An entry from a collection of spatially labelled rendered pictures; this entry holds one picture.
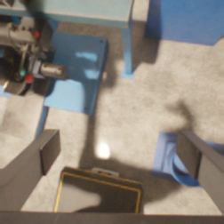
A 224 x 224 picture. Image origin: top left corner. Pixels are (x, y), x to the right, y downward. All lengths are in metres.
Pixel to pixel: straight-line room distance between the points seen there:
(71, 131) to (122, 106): 0.61
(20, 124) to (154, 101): 1.39
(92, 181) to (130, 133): 0.59
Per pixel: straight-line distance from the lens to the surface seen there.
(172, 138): 1.65
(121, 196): 1.39
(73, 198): 1.48
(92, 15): 0.74
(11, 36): 0.96
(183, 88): 1.76
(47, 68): 1.36
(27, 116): 1.82
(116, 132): 1.62
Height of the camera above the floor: 1.62
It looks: 79 degrees down
